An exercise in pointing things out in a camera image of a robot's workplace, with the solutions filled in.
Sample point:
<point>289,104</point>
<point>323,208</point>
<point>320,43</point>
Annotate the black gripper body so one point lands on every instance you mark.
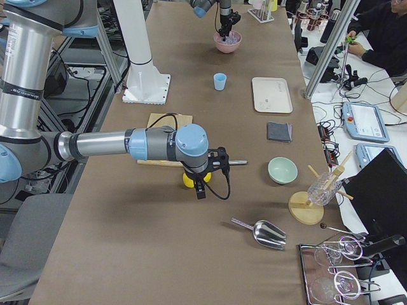
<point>225,16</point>
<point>196,176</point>

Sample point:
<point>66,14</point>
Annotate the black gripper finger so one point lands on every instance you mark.
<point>199,185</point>
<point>224,32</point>

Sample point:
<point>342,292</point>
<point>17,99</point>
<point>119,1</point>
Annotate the light blue plastic cup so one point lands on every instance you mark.
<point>219,81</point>

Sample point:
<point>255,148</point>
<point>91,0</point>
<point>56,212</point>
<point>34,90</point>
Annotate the steel ice scoop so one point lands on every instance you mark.
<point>265,233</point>

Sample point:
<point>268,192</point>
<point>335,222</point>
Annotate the yellow lemon upper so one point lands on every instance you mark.
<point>206,177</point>

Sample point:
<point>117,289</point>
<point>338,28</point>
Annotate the yellow lemon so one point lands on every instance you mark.
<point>188,182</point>
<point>206,177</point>

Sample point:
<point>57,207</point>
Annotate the yellow lemon lower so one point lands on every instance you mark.
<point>188,182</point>

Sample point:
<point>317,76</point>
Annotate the pink bowl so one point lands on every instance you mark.
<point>226,48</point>

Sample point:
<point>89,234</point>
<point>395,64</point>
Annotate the steel muddler black tip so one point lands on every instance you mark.
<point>230,162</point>

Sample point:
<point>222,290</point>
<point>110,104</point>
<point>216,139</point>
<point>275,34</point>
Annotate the light green bowl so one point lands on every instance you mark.
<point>282,170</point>

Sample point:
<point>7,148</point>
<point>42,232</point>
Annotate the grey folded cloth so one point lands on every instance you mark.
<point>281,132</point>

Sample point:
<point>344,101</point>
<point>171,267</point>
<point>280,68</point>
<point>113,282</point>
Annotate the cream rabbit tray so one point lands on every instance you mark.
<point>271,95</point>

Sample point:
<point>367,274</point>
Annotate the wooden glass drying stand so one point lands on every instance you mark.
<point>308,206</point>

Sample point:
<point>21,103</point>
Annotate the clear glass on stand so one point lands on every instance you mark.
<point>322,191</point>

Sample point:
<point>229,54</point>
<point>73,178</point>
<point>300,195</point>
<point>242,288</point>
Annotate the blue teach pendant lower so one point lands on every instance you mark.
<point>367,152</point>

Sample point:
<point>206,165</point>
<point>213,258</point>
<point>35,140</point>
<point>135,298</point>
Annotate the blue teach pendant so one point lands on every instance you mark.
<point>364,122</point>
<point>367,152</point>

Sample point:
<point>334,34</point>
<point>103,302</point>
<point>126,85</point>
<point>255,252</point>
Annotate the blue teach pendant upper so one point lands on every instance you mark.
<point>364,122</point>

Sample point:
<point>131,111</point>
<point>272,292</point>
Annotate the seated person in black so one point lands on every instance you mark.
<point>386,24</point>

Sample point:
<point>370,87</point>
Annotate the black monitor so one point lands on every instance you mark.
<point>379,192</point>

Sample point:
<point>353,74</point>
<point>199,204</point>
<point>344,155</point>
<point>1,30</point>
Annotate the aluminium frame post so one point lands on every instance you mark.
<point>336,36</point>

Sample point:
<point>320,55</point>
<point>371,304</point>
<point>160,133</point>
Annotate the wire glass rack tray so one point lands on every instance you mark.
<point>329,271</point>

